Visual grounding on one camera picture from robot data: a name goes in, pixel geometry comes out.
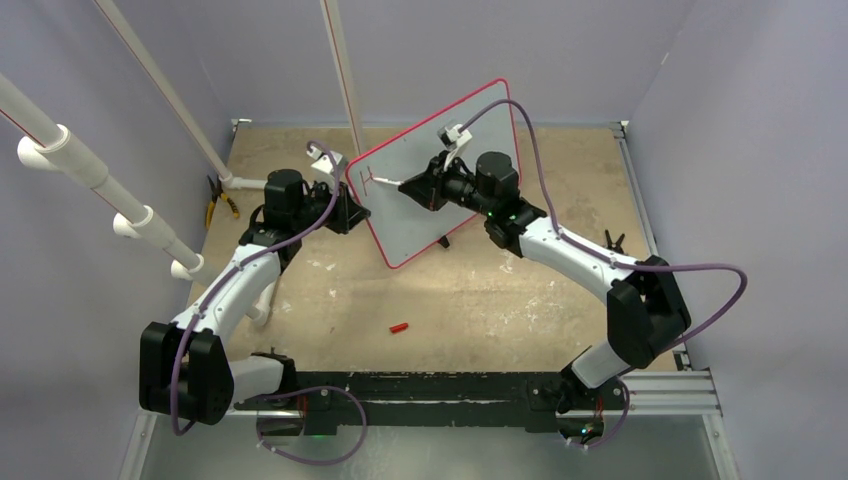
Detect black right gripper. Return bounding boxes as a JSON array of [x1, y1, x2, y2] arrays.
[[402, 150, 496, 218]]

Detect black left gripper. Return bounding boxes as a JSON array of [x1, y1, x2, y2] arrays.
[[292, 177, 369, 235]]

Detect red framed whiteboard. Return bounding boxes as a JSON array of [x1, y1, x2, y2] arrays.
[[345, 78, 522, 269]]

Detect red whiteboard marker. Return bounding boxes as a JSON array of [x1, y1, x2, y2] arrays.
[[369, 175, 404, 187]]

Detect red marker cap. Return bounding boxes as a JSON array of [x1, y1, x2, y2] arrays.
[[389, 322, 409, 334]]

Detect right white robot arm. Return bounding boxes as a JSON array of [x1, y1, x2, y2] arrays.
[[398, 152, 691, 413]]

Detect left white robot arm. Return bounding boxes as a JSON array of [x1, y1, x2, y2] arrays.
[[139, 169, 370, 425]]

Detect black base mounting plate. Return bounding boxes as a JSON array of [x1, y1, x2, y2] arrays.
[[294, 370, 571, 437]]

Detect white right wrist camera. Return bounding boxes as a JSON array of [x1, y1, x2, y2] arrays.
[[438, 123, 473, 171]]

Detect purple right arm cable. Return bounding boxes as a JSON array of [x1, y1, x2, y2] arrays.
[[460, 99, 750, 352]]

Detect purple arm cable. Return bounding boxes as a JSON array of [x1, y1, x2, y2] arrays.
[[169, 139, 346, 437], [460, 99, 750, 352]]

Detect yellow handled pliers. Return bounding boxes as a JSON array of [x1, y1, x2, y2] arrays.
[[204, 176, 241, 230]]

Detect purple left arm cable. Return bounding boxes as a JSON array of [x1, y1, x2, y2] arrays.
[[169, 139, 346, 437]]

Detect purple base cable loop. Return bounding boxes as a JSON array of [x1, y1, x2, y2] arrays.
[[255, 385, 370, 468]]

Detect white pvc pipe frame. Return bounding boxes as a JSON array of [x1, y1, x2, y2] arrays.
[[0, 0, 368, 329]]

